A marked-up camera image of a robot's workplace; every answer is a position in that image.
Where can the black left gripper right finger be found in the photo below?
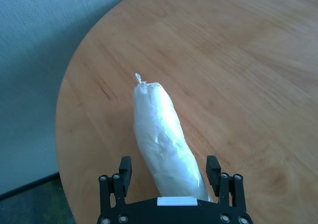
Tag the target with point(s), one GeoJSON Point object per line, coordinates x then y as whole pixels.
{"type": "Point", "coordinates": [213, 171]}

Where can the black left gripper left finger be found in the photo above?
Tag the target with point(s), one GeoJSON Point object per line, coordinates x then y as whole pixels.
{"type": "Point", "coordinates": [124, 174]}

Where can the white plastic-wrapped sandbag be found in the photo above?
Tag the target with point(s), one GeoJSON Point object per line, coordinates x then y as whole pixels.
{"type": "Point", "coordinates": [164, 139]}

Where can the black baseboard strip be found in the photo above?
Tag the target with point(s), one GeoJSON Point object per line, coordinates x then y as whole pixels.
{"type": "Point", "coordinates": [29, 186]}

